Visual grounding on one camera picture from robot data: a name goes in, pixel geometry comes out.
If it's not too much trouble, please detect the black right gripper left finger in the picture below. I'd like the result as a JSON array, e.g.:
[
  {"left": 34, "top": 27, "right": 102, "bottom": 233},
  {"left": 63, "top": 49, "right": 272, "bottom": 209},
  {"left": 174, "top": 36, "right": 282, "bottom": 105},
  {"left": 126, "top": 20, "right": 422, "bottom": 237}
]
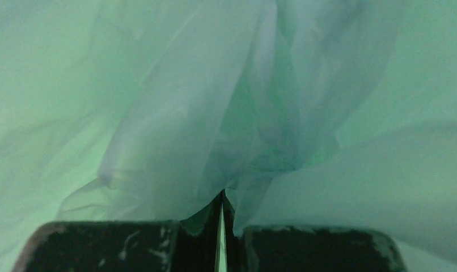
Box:
[{"left": 12, "top": 195, "right": 222, "bottom": 271}]

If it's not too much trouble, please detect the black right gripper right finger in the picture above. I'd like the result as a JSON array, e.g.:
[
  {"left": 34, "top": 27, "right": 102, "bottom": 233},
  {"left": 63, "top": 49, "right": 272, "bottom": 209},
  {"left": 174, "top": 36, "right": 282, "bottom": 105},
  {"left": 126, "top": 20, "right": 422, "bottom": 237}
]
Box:
[{"left": 222, "top": 193, "right": 408, "bottom": 272}]

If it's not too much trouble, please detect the blue plastic trash bag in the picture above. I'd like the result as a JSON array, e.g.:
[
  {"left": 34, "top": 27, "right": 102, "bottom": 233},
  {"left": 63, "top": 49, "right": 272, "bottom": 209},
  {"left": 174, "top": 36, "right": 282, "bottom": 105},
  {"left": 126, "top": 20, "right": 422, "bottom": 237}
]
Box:
[{"left": 0, "top": 1, "right": 457, "bottom": 271}]

